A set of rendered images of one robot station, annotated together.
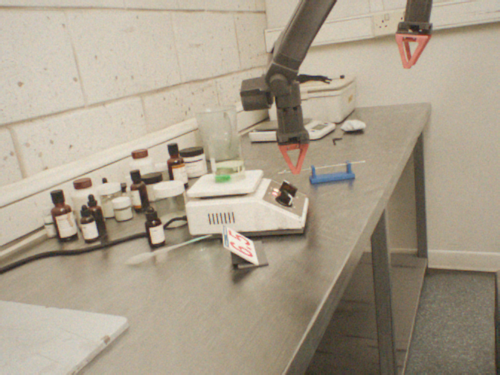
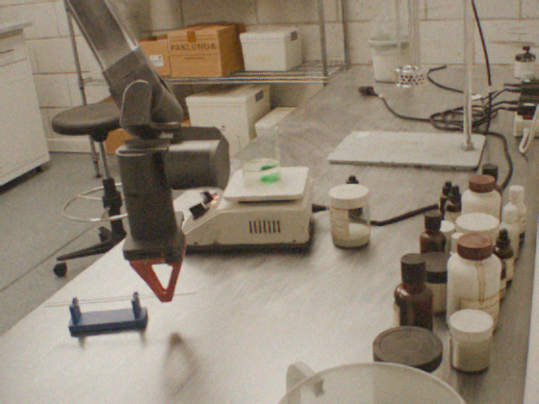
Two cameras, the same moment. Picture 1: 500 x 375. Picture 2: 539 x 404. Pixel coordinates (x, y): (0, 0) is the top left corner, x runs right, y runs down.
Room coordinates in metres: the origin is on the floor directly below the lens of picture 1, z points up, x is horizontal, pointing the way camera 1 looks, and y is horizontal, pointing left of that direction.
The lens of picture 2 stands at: (1.82, 0.01, 1.19)
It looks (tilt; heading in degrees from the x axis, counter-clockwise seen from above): 22 degrees down; 178
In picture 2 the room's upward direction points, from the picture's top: 6 degrees counter-clockwise
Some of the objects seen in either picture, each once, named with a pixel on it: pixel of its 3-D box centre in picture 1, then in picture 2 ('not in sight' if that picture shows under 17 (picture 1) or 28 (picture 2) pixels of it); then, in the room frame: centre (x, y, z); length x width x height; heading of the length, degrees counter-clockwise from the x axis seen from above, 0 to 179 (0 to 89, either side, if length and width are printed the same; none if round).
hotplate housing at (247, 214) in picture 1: (243, 204); (253, 210); (0.85, 0.02, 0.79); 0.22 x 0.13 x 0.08; 78
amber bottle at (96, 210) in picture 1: (94, 213); (454, 209); (0.93, 0.31, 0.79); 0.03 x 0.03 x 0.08
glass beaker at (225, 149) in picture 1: (228, 158); (259, 159); (0.86, 0.03, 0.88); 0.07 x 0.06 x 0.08; 161
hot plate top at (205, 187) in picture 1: (226, 182); (268, 183); (0.85, 0.04, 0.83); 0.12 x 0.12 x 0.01; 78
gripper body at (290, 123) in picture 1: (290, 122); (151, 215); (1.08, -0.11, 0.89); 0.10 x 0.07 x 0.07; 179
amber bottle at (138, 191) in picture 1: (138, 190); (432, 243); (1.04, 0.24, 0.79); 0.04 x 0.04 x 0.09
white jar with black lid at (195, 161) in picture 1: (193, 162); (407, 374); (1.30, 0.14, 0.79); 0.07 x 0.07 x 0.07
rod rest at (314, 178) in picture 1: (331, 171); (106, 311); (1.07, -0.19, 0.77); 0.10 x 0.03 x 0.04; 89
